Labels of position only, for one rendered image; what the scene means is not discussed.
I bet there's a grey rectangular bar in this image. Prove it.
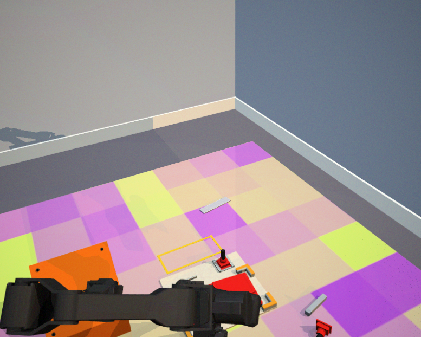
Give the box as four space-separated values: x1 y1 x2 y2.
305 294 327 316

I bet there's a black and red joystick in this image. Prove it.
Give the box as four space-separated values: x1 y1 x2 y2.
216 249 231 269

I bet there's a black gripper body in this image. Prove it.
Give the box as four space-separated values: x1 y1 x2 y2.
213 288 261 328

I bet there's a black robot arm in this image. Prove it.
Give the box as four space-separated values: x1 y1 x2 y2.
0 277 252 337

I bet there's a grey flat bar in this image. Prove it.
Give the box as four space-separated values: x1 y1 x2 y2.
199 197 231 214

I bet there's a red box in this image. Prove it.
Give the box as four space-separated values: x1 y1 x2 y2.
212 273 256 294

